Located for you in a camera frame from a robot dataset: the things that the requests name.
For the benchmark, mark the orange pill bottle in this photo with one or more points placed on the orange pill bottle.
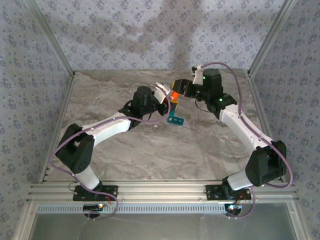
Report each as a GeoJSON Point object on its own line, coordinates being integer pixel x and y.
{"type": "Point", "coordinates": [174, 95]}

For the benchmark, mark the teal L-shaped block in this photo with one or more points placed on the teal L-shaped block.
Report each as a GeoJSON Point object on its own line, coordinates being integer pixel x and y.
{"type": "Point", "coordinates": [176, 121]}

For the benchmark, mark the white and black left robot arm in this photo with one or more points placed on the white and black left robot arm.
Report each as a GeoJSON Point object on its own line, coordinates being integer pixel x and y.
{"type": "Point", "coordinates": [110, 127]}

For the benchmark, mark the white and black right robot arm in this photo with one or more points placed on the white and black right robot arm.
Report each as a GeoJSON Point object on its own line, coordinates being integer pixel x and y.
{"type": "Point", "coordinates": [237, 122]}

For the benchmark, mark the grey metal lower panel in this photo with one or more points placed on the grey metal lower panel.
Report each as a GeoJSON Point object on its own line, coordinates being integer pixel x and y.
{"type": "Point", "coordinates": [160, 227]}

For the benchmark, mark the aluminium table side rail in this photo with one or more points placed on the aluminium table side rail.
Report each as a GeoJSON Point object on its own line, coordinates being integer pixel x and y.
{"type": "Point", "coordinates": [257, 100]}
{"type": "Point", "coordinates": [65, 100]}

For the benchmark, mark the aluminium corner post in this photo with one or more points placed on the aluminium corner post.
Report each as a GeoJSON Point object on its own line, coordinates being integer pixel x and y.
{"type": "Point", "coordinates": [53, 37]}
{"type": "Point", "coordinates": [270, 37]}

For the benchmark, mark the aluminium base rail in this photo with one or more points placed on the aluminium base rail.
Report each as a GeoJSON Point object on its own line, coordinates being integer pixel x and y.
{"type": "Point", "coordinates": [160, 191]}

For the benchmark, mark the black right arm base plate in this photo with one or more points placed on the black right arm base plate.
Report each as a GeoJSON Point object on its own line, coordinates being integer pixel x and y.
{"type": "Point", "coordinates": [212, 193]}

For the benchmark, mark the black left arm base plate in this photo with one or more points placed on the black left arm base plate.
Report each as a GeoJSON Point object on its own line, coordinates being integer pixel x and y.
{"type": "Point", "coordinates": [112, 196]}

